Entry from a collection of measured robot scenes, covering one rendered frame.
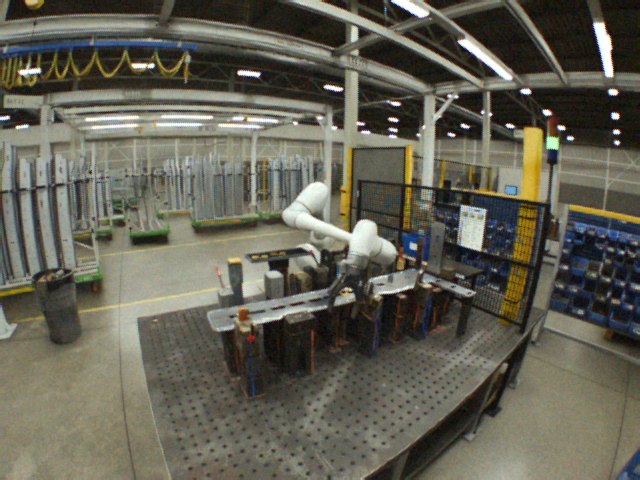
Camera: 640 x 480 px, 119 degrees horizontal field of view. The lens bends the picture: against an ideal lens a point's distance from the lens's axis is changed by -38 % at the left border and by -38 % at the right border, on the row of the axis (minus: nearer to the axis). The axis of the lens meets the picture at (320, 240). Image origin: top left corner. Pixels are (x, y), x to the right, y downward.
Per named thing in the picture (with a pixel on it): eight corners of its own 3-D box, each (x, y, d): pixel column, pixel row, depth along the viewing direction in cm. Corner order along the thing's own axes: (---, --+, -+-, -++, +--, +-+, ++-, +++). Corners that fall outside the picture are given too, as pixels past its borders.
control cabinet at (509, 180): (491, 241, 731) (499, 150, 674) (498, 239, 761) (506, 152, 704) (545, 254, 604) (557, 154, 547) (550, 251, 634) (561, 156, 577)
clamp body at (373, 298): (368, 360, 147) (374, 301, 139) (354, 349, 157) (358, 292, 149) (381, 355, 151) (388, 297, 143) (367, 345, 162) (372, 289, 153)
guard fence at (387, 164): (407, 292, 407) (418, 145, 360) (400, 295, 399) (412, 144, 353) (346, 267, 514) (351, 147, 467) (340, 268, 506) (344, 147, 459)
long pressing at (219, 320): (214, 336, 114) (214, 333, 114) (205, 313, 133) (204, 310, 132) (439, 279, 182) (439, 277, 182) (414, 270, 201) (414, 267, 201)
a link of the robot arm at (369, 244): (361, 252, 122) (378, 260, 131) (370, 216, 125) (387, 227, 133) (342, 249, 130) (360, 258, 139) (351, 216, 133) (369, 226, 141)
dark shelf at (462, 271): (466, 280, 177) (466, 276, 176) (376, 248, 252) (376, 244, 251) (482, 274, 188) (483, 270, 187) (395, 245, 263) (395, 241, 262)
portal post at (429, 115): (445, 262, 547) (456, 89, 470) (409, 251, 619) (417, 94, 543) (454, 259, 567) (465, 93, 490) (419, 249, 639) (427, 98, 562)
